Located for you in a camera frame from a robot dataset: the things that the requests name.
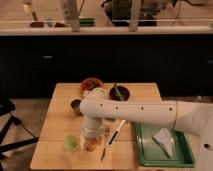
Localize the orange apple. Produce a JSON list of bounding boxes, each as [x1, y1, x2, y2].
[[83, 138, 98, 152]]

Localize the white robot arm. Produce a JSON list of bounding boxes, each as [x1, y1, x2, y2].
[[80, 90, 213, 171]]

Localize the metal cup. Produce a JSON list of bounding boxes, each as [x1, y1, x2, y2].
[[71, 99, 81, 115]]

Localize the green plastic cup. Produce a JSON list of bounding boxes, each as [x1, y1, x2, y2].
[[63, 135, 78, 152]]

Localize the green stick in bowl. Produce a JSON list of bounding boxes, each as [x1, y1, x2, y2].
[[114, 83, 124, 101]]

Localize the dark red bowl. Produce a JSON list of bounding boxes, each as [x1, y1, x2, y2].
[[109, 86, 130, 101]]

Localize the orange bowl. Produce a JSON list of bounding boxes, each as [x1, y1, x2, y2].
[[80, 78, 103, 92]]

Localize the metal fork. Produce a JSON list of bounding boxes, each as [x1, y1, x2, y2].
[[100, 127, 110, 162]]

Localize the white folded cloth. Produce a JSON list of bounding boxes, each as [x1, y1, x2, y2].
[[153, 128, 173, 157]]

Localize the green plastic tray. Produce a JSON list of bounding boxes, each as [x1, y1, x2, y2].
[[134, 123, 195, 168]]

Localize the black stand legs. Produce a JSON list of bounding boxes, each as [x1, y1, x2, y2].
[[0, 98, 39, 167]]

